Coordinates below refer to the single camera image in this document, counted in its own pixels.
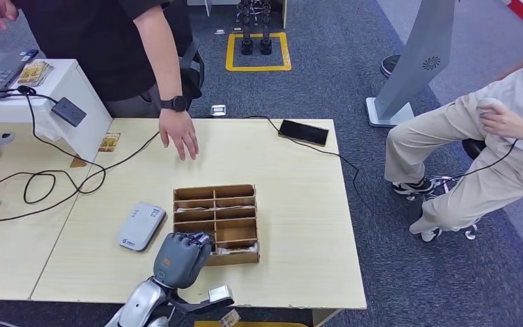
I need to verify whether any standing humanoid robot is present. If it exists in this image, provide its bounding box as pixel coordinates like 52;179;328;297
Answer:
236;0;274;57

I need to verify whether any round black base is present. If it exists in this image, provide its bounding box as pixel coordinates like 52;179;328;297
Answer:
380;54;402;79

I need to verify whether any standing person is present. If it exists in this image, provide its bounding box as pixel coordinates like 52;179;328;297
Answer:
0;0;206;119

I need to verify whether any black usb hub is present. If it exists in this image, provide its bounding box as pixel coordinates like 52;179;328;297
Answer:
50;97;88;128

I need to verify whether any wooden card organizer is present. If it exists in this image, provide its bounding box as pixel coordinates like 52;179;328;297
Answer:
172;183;261;267

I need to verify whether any grey white card reader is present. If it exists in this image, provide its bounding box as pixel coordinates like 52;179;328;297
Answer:
116;202;168;252

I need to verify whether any yellow floor tape square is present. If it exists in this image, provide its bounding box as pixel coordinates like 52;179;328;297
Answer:
225;31;292;72

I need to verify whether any thin black cable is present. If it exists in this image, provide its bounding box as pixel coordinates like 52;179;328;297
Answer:
441;112;523;181

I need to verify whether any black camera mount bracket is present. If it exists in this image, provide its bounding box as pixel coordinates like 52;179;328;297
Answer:
164;288;233;315

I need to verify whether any black phone cable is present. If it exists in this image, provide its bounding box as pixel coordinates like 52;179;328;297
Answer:
243;114;425;215

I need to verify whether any long black cable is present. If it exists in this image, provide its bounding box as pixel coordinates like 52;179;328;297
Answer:
0;114;212;228

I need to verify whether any black stool chrome base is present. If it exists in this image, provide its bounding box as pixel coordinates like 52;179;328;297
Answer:
405;137;488;241

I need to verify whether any small white round object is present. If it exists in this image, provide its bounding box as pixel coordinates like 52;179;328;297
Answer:
477;97;506;116

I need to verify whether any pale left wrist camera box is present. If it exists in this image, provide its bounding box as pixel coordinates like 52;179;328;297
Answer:
207;285;236;304

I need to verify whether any seated person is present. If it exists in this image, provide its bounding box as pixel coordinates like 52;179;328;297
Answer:
384;31;523;244

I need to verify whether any short black hub cable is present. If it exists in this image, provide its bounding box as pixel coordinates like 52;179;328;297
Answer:
0;89;59;107

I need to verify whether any black smartphone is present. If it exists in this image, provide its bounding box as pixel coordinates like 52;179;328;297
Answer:
278;119;330;147

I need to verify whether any seated person's left hand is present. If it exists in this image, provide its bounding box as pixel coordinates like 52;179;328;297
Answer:
477;101;522;138

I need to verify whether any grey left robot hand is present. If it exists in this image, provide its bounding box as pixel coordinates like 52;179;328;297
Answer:
153;231;215;290

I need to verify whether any black office chair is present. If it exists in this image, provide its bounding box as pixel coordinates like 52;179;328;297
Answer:
178;35;206;112

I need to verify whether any black wristwatch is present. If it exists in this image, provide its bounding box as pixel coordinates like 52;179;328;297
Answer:
159;95;189;113

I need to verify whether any standing person's left hand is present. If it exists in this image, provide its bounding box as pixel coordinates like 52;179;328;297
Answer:
157;109;200;162

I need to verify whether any white desk riser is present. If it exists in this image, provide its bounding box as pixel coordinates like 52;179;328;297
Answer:
0;59;112;164

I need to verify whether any grey kiosk stand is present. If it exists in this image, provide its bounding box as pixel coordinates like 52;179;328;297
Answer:
365;0;456;129

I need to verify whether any stack of hotel key cards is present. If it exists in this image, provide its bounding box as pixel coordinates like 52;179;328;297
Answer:
16;61;55;87

